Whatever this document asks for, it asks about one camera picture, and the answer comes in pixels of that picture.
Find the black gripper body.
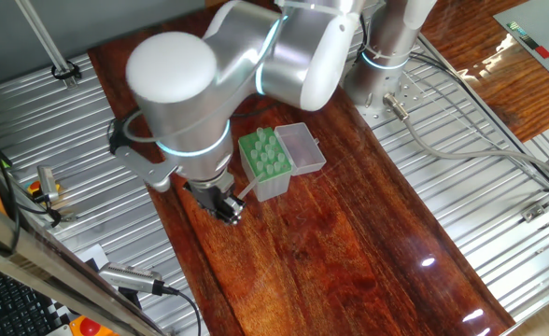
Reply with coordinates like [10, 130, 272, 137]
[183, 170, 236, 211]

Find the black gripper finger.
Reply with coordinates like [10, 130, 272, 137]
[213, 201, 233, 227]
[225, 194, 246, 227]

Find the pipette tip box green rack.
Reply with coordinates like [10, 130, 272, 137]
[237, 121, 328, 203]

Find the glossy wood grain board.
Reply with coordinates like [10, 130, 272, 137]
[87, 0, 516, 336]
[419, 0, 549, 144]

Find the black computer mouse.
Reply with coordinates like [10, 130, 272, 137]
[117, 285, 144, 312]

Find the checkerboard calibration sheet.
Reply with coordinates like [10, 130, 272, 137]
[45, 242, 112, 330]

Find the orange emergency stop box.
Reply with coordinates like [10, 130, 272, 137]
[67, 315, 120, 336]

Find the black keyboard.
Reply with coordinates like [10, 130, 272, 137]
[0, 259, 59, 336]

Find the grey brick baseplate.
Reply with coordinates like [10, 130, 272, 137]
[492, 0, 549, 96]

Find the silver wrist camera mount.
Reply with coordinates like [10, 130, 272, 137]
[107, 116, 178, 194]

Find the black camera cable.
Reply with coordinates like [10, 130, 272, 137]
[162, 283, 203, 336]

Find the silver ribbed camera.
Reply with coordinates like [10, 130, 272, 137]
[97, 260, 167, 297]

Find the black strap loop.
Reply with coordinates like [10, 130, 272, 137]
[16, 191, 65, 230]
[51, 60, 82, 81]

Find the metal frame beam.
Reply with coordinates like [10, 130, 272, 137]
[0, 189, 166, 336]

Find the grey cable with metal plug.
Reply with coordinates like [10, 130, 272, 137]
[382, 91, 549, 186]

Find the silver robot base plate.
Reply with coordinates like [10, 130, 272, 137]
[342, 55, 428, 130]

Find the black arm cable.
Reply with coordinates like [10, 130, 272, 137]
[358, 12, 371, 60]

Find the black power cable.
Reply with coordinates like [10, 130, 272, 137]
[408, 49, 549, 193]

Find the silver aluminium corner bracket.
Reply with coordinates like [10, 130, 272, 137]
[520, 179, 549, 224]

